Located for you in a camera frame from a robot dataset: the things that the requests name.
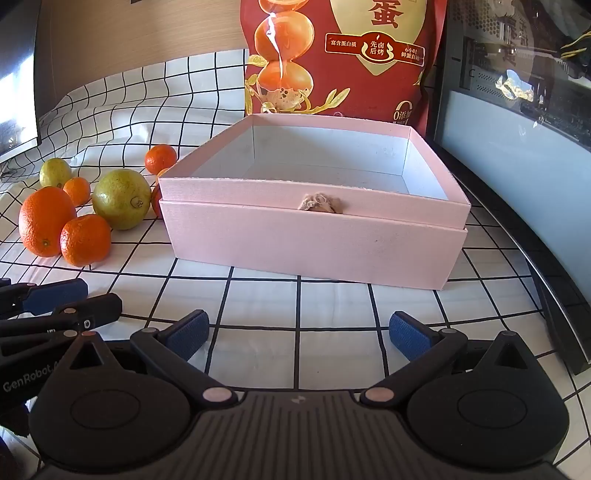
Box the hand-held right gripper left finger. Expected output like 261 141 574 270
58 310 238 409

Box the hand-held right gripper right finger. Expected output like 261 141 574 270
360 311 542 409

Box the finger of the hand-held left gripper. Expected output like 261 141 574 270
0 294 123 359
0 278 89 320

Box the large orange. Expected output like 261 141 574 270
18 186 78 258

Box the small orange mandarin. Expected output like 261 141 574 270
63 176 92 208

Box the large green citrus fruit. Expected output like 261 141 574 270
92 169 153 230

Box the small green citrus fruit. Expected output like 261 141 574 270
39 158 73 189

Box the pink cardboard box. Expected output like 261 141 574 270
157 114 472 291

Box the black-checked white tablecloth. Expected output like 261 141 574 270
0 47 591 480

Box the black monitor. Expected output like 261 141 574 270
0 0 43 163

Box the dark monitor right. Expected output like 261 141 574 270
425 0 591 377

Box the red snack bag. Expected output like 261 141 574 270
240 0 448 137

